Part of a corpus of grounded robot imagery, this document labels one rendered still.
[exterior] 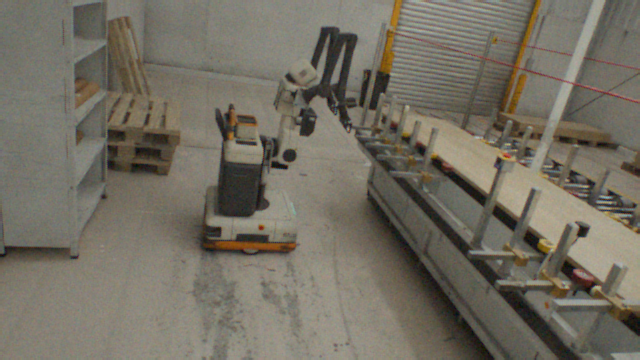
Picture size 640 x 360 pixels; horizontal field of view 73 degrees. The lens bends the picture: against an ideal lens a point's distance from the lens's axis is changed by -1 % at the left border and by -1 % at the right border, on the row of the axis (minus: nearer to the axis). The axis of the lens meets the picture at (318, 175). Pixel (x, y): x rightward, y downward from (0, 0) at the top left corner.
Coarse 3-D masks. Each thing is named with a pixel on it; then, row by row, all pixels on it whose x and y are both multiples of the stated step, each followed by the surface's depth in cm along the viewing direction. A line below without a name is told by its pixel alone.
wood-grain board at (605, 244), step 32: (448, 128) 409; (448, 160) 311; (480, 160) 326; (480, 192) 268; (512, 192) 271; (544, 192) 283; (544, 224) 232; (608, 224) 249; (576, 256) 202; (608, 256) 209
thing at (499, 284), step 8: (496, 280) 177; (504, 280) 178; (528, 280) 182; (496, 288) 177; (504, 288) 177; (512, 288) 178; (520, 288) 179; (528, 288) 180; (536, 288) 181; (544, 288) 182; (576, 288) 186
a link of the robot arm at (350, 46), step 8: (352, 40) 274; (352, 48) 278; (344, 56) 281; (352, 56) 281; (344, 64) 282; (344, 72) 284; (344, 80) 286; (336, 88) 291; (344, 88) 287; (336, 96) 289; (344, 96) 289
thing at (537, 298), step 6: (516, 270) 204; (516, 276) 204; (522, 276) 200; (528, 294) 196; (534, 294) 192; (540, 294) 189; (546, 294) 186; (528, 300) 195; (534, 300) 192; (540, 300) 189; (546, 300) 186; (534, 306) 192; (540, 306) 188; (540, 312) 188; (546, 312) 185; (546, 318) 185
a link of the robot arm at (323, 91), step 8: (336, 40) 275; (344, 40) 275; (336, 48) 276; (336, 56) 278; (328, 64) 280; (336, 64) 281; (328, 72) 281; (328, 80) 283; (320, 88) 282; (328, 88) 283; (320, 96) 284
